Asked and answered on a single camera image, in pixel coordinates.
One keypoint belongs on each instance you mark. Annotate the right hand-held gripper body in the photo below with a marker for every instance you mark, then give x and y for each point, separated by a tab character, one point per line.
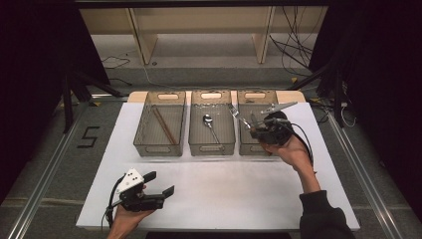
277	131

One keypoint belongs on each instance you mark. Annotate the person's left hand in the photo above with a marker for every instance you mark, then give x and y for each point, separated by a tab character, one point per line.
127	220

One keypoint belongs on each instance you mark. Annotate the person's right hand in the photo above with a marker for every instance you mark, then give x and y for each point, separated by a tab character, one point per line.
293	154

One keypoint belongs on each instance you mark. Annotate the grey translucent plastic bin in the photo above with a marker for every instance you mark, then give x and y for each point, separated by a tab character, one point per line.
225	127
149	127
245	146

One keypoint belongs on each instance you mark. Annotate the light wooden shelf unit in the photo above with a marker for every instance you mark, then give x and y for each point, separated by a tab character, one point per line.
199	20

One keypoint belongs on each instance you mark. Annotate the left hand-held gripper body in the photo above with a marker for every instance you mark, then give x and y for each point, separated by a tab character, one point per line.
139	201

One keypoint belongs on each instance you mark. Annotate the aluminium floor rail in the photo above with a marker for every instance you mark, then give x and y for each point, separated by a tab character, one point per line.
368	179
46	179

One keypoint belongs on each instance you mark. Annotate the dark curtain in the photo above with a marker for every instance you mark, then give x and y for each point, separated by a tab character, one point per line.
33	83
384	83

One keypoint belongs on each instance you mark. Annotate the black metal stand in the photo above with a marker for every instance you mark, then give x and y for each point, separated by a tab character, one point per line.
336	96
68	106

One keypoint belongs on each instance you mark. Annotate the metal spoon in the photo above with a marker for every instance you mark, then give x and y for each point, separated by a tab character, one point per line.
208	120

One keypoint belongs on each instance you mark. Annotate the white table cover sheet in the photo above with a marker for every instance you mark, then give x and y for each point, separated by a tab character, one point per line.
232	192

